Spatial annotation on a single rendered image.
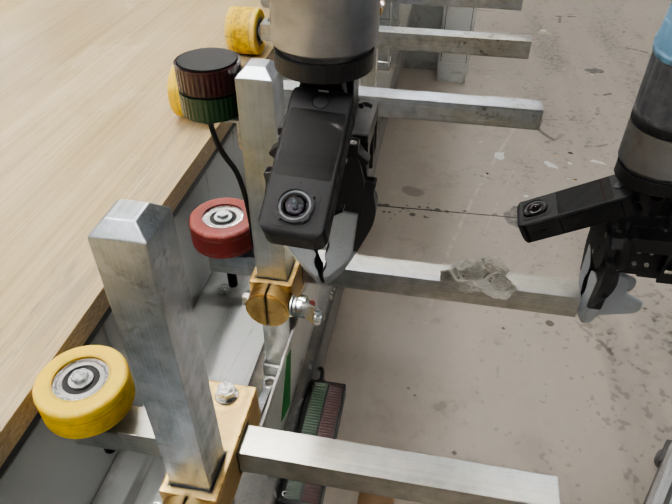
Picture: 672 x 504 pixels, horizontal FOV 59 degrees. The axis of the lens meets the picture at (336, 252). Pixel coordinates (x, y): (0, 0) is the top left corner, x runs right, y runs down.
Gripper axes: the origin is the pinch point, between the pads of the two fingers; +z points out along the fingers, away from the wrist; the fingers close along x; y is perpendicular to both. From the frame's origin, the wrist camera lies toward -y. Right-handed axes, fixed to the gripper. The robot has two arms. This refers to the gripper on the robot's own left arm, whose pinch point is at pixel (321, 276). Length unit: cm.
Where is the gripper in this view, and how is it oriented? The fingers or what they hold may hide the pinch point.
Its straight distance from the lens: 53.4
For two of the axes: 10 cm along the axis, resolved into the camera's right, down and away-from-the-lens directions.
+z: 0.0, 7.7, 6.4
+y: 1.9, -6.3, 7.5
